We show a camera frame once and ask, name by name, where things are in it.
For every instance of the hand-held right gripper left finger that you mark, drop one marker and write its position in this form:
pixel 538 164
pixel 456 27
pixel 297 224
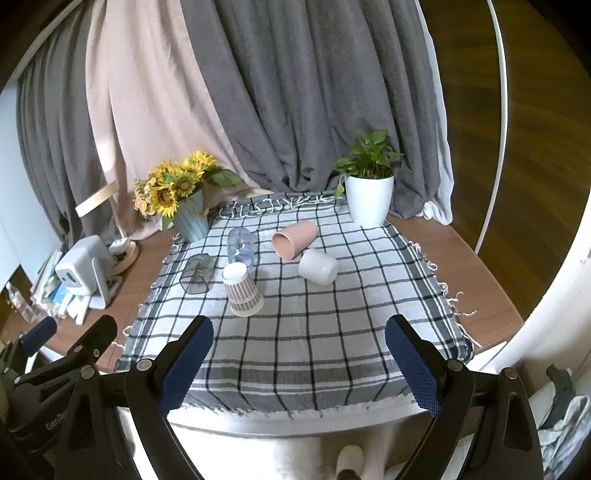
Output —
pixel 184 367

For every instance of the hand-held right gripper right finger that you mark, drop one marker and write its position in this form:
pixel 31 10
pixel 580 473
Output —
pixel 413 369

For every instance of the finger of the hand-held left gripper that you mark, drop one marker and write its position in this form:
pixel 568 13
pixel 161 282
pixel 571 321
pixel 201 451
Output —
pixel 92 337
pixel 39 334

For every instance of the dark glass cup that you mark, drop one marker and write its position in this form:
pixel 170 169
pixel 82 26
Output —
pixel 196 277

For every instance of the checked paper cup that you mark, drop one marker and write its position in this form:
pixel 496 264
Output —
pixel 242 293

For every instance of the white cup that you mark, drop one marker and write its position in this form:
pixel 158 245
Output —
pixel 318 267

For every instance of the pink cup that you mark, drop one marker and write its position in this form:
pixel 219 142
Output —
pixel 295 237

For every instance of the stack of books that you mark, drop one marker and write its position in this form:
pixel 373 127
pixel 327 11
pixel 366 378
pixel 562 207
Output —
pixel 46 281

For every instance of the white boxy device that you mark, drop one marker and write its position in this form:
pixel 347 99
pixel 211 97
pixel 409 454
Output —
pixel 78 265

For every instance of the round wooden tray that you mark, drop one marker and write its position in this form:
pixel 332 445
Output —
pixel 129 258

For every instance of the checked grey white tablecloth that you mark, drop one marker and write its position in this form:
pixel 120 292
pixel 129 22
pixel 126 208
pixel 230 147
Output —
pixel 300 350

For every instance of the clear plastic bottle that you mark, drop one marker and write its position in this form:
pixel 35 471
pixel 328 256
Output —
pixel 239 240

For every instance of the ribbed blue-green vase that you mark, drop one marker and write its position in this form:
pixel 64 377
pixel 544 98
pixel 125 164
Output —
pixel 191 221

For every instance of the pile of clothes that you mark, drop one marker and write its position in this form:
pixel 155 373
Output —
pixel 561 415

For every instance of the sunflower bouquet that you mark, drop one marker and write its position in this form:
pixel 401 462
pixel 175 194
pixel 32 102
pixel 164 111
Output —
pixel 178 184

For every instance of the white plant pot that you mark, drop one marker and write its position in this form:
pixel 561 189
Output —
pixel 367 201

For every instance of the white sheer curtain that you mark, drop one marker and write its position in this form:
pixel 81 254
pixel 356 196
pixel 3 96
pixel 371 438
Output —
pixel 441 184

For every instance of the grey curtain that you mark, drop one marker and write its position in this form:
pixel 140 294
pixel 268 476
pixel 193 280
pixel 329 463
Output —
pixel 51 138
pixel 314 92

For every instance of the green leafy plant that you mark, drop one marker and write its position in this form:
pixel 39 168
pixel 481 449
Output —
pixel 369 159

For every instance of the pink curtain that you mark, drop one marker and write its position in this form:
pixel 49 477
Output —
pixel 147 92

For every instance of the white curved hoop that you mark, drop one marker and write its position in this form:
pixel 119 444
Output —
pixel 503 92

